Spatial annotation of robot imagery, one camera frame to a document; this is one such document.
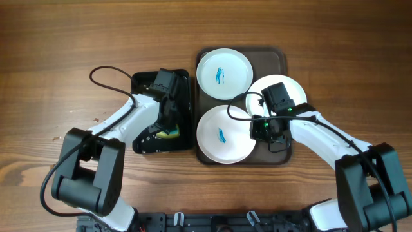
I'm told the teal and yellow sponge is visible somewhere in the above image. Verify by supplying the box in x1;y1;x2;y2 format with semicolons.
155;125;180;139

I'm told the white plate blue stain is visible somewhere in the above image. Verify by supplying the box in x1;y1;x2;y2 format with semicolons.
245;75;307;116

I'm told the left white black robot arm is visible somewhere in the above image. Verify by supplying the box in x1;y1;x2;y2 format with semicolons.
43;85;181;231

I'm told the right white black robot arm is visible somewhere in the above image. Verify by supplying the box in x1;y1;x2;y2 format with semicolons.
251;106;411;231

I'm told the black plastic water tray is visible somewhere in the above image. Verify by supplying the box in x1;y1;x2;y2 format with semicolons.
131;69;194;154

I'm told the far plate with blue stain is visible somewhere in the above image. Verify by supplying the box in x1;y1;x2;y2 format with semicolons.
196;48;254;100

